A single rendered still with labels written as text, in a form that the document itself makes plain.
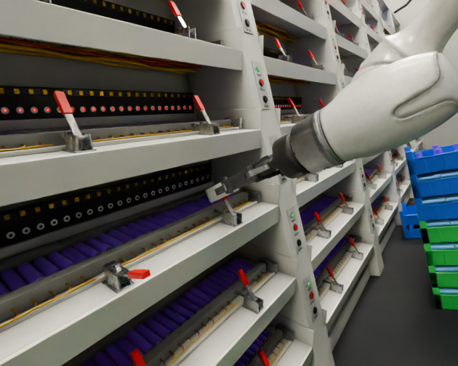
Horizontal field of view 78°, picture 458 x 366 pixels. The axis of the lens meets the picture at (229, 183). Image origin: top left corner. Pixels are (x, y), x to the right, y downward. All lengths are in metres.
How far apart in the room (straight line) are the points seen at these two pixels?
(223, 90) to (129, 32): 0.32
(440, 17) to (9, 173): 0.59
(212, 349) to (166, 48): 0.55
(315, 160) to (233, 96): 0.37
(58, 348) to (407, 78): 0.50
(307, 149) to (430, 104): 0.15
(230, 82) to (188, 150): 0.30
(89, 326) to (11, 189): 0.19
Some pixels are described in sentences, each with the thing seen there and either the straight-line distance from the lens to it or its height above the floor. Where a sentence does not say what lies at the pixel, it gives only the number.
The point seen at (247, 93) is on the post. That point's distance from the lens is 0.73.
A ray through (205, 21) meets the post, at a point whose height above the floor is 1.04.
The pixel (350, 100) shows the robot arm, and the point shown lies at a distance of 0.41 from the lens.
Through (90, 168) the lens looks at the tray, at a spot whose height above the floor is 0.71.
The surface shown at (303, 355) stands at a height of 0.15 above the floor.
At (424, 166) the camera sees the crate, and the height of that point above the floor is 0.50.
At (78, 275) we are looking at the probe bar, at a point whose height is 0.57.
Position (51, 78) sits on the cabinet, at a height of 0.91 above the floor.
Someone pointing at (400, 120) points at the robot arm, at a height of 0.67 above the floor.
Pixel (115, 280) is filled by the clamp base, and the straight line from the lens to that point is 0.43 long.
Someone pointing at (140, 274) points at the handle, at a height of 0.57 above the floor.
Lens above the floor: 0.68
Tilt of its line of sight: 4 degrees down
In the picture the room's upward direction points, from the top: 14 degrees counter-clockwise
